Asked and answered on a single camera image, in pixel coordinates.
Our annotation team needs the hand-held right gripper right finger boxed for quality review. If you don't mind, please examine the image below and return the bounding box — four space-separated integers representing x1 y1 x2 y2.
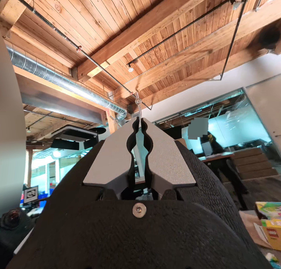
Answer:
142 117 197 197

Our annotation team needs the ceiling sprinkler pipe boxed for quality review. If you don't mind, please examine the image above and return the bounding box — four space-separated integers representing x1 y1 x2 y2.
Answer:
4 0 152 110

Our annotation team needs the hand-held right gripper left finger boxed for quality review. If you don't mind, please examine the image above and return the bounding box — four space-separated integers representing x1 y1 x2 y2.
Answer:
83 117 138 197

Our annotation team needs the wooden office desk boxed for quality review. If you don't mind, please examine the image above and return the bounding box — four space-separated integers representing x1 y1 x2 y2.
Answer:
199 152 235 164

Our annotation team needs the colourful toy brick box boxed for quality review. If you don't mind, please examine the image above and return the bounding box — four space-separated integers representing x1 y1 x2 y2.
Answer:
239 201 281 251

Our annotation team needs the stack of cardboard boxes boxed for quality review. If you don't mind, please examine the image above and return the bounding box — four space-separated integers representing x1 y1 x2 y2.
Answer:
233 147 278 180

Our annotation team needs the black track light rail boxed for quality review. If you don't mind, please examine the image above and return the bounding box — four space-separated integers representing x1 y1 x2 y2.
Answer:
126 0 244 72

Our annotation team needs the white door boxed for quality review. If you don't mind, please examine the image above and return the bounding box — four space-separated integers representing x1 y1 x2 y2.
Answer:
246 76 281 142

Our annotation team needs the clear curved plastic rod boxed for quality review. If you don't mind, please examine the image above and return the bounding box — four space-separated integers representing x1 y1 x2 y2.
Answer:
134 91 143 129

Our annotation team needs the silver ventilation duct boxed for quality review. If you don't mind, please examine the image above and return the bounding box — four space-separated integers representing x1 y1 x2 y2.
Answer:
5 42 128 121

